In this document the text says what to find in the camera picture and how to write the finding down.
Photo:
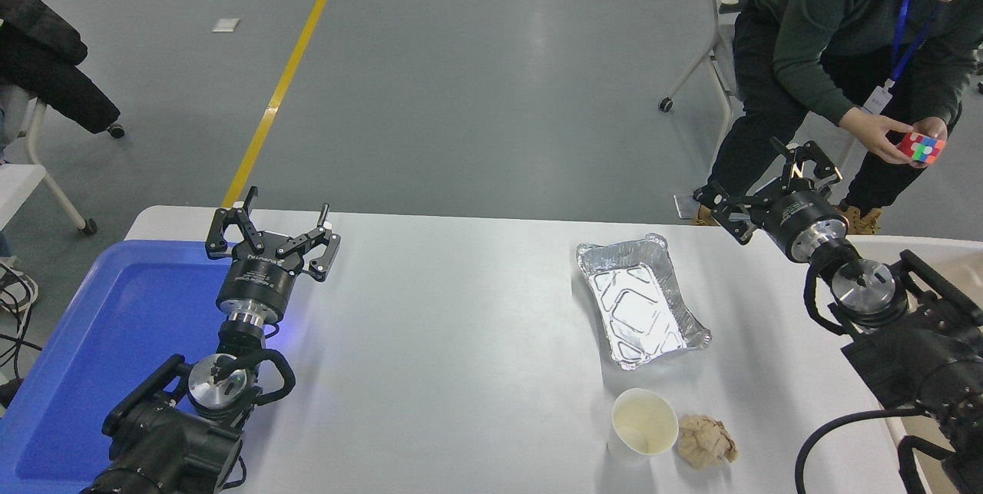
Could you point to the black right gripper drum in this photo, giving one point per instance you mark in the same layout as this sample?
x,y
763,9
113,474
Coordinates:
x,y
795,213

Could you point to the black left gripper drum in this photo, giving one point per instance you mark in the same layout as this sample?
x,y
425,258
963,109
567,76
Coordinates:
x,y
257,283

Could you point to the multicoloured puzzle cube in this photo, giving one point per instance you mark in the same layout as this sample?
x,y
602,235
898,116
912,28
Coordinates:
x,y
921,148

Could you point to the white paper cup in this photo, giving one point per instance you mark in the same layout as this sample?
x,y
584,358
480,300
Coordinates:
x,y
645,421

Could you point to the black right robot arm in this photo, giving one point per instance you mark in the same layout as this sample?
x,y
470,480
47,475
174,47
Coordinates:
x,y
921,356

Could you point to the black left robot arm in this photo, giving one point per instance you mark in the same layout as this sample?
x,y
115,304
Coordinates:
x,y
165,440

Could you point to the small white floor paper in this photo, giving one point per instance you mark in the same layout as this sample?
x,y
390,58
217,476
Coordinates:
x,y
226,24

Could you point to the person's right hand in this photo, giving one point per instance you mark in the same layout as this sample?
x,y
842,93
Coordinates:
x,y
872,133

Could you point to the person's left hand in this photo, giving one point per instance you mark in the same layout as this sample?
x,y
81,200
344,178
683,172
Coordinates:
x,y
933,127

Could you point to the rectangular foil tray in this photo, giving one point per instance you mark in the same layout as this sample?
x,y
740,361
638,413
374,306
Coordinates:
x,y
637,302

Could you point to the large pale bin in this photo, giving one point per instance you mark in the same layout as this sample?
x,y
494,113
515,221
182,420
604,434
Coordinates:
x,y
960,254

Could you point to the blue plastic tray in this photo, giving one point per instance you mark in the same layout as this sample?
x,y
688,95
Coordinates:
x,y
92,340

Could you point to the white framed wheeled chair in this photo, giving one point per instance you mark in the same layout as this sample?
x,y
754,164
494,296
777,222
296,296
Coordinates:
x,y
57,190

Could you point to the crumpled tan paper ball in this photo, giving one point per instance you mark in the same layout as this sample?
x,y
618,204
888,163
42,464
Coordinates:
x,y
705,442

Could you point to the white side table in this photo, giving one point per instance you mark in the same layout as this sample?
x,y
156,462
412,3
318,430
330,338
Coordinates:
x,y
17,190

